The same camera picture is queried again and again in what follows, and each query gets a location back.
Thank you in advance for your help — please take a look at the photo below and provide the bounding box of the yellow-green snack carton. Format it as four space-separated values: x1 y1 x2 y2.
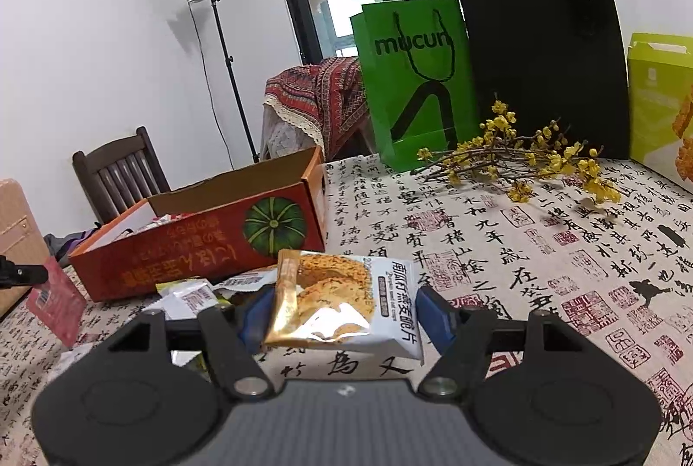
627 33 693 196

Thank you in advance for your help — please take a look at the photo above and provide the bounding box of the red snack packet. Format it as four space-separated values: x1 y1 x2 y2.
27 257 87 349

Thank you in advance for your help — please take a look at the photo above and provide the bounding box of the black paper bag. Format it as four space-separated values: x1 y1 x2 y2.
452 0 631 161

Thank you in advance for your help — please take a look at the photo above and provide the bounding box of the grey lace cloth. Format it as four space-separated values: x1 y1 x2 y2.
260 111 326 161

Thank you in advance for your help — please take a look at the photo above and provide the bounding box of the calligraphy printed tablecloth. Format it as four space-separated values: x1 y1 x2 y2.
0 155 693 466

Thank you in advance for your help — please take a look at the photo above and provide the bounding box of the dark wooden chair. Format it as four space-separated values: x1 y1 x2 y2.
72 126 171 223

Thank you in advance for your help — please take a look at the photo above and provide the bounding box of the brown cardboard box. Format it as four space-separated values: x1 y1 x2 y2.
0 179 49 318

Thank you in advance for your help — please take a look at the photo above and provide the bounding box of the red patterned woven cloth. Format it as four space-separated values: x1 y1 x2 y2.
265 57 374 158

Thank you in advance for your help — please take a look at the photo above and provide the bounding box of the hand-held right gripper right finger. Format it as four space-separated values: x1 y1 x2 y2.
417 285 591 399

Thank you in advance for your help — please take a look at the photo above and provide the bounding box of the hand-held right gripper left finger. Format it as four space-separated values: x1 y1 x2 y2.
105 285 277 400

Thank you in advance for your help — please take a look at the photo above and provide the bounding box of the dark cloth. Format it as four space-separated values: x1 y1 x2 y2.
43 225 104 266

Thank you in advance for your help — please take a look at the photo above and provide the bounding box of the white gold cracker snack packet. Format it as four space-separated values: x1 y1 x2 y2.
262 249 426 365

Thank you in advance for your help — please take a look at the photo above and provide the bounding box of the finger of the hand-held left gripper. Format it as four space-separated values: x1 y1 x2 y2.
0 255 49 291

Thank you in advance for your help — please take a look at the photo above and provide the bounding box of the green paper bag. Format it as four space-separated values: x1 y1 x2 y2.
351 0 480 173

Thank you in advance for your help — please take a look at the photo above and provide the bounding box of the yellow flower branch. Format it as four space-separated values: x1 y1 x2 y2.
417 100 622 204

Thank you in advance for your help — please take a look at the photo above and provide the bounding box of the orange pumpkin print cardboard box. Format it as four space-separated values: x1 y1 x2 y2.
68 146 328 303

